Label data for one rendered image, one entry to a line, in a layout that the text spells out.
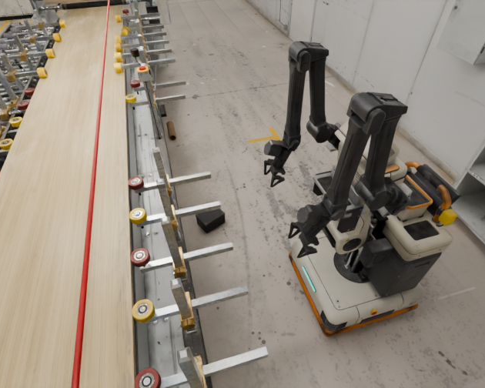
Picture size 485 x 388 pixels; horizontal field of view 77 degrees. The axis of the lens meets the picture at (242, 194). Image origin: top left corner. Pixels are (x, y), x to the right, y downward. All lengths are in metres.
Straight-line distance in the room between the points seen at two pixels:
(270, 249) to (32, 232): 1.58
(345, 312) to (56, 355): 1.44
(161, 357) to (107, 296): 0.36
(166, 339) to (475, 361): 1.84
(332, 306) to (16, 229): 1.71
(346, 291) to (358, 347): 0.37
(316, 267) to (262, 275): 0.45
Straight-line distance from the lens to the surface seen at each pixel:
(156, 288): 1.65
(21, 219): 1.85
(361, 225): 1.57
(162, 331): 1.55
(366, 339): 2.27
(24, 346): 1.42
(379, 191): 1.13
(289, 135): 1.38
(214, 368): 1.24
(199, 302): 1.32
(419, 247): 1.70
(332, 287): 2.04
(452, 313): 2.59
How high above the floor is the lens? 2.03
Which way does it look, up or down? 45 degrees down
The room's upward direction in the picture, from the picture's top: 1 degrees counter-clockwise
